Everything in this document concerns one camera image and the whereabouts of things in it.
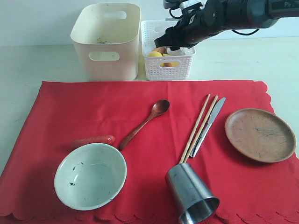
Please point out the right wooden chopstick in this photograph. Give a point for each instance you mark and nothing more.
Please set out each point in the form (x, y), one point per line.
(198, 131)

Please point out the yellow lemon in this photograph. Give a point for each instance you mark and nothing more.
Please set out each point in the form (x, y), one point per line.
(154, 54)

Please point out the stainless steel cup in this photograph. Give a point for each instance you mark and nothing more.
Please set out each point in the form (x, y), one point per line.
(194, 200)

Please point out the white perforated plastic basket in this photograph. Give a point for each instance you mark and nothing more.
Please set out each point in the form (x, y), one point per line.
(163, 68)

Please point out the red sausage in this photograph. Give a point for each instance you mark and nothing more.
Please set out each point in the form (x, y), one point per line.
(106, 139)

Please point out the cream plastic bin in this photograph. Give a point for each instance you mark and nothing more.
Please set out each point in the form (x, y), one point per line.
(106, 40)

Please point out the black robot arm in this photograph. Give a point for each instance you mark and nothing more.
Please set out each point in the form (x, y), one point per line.
(246, 14)

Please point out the pale green bowl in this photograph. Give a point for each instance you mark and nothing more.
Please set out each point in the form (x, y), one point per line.
(90, 176)

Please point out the blue white milk carton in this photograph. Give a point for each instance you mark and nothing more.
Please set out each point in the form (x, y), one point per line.
(178, 52)

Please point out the wooden chopstick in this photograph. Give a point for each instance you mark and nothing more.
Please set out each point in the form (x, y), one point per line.
(198, 131)
(194, 129)

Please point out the brown wooden plate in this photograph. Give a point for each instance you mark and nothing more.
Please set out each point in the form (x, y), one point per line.
(260, 135)

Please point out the red scalloped table cloth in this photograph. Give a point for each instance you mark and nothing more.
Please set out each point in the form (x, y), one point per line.
(250, 192)

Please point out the steel table knife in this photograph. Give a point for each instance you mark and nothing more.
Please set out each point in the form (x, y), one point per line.
(208, 125)

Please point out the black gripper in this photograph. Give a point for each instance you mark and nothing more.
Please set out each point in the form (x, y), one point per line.
(204, 24)

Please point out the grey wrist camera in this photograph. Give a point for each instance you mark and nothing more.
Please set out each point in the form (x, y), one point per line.
(182, 4)

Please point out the left wooden chopstick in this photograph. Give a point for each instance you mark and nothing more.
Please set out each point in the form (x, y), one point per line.
(194, 129)

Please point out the brown egg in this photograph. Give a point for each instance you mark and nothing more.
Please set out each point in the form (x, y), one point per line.
(161, 50)

